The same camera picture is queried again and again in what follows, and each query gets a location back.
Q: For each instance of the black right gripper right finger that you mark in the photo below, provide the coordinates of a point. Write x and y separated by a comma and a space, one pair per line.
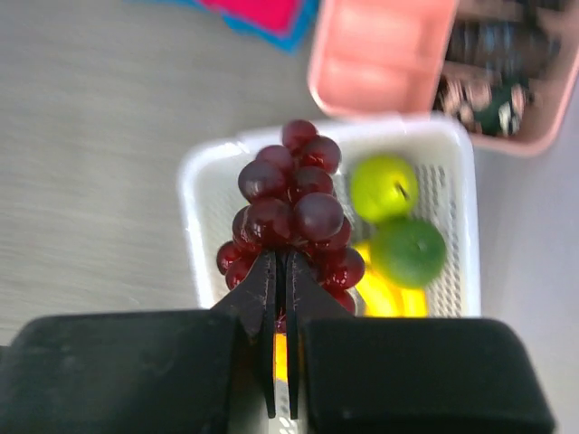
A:
306, 300

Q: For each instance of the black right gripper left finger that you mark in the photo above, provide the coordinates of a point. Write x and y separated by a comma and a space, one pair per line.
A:
253, 301

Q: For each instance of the yellow banana bunch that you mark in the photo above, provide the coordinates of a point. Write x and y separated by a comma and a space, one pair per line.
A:
384, 299

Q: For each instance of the red grape bunch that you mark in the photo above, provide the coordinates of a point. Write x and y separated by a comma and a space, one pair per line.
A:
292, 205

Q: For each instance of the dark green lime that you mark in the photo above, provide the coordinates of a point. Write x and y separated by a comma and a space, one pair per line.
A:
407, 252

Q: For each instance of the green apple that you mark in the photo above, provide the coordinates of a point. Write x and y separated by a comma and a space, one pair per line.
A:
383, 187

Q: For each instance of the white plastic mesh basket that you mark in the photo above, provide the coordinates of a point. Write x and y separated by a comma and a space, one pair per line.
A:
361, 241

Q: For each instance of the pink divided plastic tray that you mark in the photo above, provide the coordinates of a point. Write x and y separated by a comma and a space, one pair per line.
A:
376, 57

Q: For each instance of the blue folded cloth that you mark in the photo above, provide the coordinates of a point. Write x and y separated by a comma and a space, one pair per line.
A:
288, 43

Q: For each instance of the black white patterned roll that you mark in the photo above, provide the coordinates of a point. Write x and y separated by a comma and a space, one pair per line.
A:
485, 107

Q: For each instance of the red folded cloth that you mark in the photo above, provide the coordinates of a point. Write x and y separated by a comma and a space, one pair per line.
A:
277, 17

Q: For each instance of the dark patterned roll lower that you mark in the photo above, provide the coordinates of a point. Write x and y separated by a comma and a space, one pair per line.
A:
505, 47

